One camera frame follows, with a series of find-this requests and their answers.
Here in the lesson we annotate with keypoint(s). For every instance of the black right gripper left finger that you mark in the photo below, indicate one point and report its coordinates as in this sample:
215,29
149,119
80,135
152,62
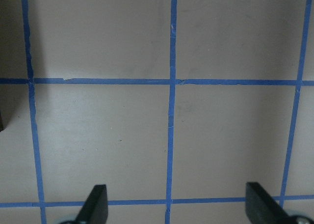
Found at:
95,208

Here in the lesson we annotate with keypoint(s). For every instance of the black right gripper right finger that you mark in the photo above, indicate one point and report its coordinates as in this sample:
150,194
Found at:
261,208

